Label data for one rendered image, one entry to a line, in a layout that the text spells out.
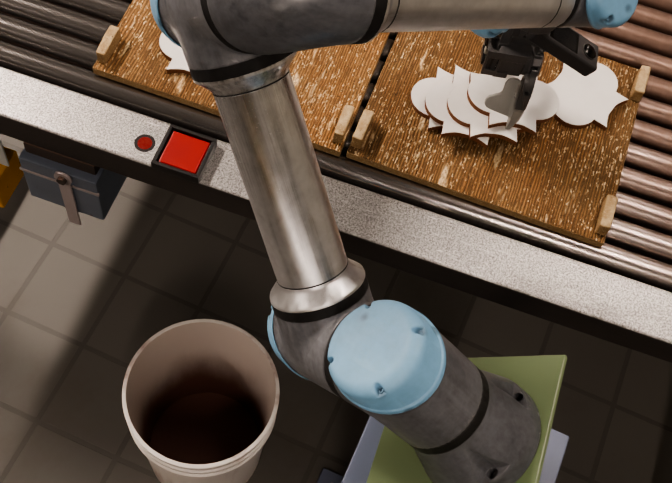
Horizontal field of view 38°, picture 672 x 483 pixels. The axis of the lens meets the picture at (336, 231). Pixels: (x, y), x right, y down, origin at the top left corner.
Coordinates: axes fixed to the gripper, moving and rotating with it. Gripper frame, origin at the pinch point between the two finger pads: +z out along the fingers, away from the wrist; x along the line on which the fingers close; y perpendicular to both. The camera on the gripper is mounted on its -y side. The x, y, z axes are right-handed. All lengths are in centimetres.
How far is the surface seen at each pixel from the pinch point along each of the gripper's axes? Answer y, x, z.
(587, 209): -13.1, 14.9, 5.0
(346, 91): 25.7, 0.0, 5.1
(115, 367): 68, 18, 99
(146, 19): 59, -8, 5
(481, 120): 4.7, 4.8, 0.7
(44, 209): 94, -20, 99
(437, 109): 11.5, 3.2, 1.8
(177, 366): 51, 22, 80
